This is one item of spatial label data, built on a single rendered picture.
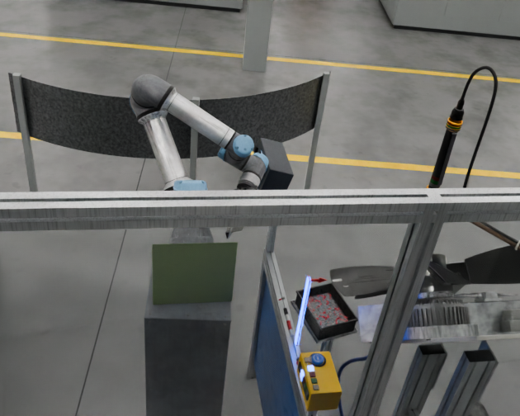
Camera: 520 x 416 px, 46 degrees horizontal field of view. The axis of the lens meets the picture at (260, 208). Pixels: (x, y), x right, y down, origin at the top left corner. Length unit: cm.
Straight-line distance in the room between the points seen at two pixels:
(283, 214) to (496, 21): 772
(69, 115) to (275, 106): 124
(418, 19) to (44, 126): 546
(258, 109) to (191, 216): 293
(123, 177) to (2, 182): 83
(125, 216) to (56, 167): 387
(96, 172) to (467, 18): 535
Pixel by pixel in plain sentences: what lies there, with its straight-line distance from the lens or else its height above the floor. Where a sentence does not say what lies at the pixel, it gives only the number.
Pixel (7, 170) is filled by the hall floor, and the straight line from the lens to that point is 482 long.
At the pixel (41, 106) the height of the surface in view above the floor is 79.
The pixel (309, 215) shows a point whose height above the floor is 203.
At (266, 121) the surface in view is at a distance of 390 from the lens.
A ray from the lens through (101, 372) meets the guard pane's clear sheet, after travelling 119.
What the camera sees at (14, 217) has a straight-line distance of 93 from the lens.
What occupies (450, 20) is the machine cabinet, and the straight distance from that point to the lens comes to 837.
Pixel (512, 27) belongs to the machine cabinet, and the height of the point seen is 16.
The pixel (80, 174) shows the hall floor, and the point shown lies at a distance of 469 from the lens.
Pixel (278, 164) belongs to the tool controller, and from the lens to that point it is 254.
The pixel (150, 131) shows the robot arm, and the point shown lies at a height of 144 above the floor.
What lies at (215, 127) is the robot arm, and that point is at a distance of 219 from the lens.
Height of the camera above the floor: 259
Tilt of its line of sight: 36 degrees down
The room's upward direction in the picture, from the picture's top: 7 degrees clockwise
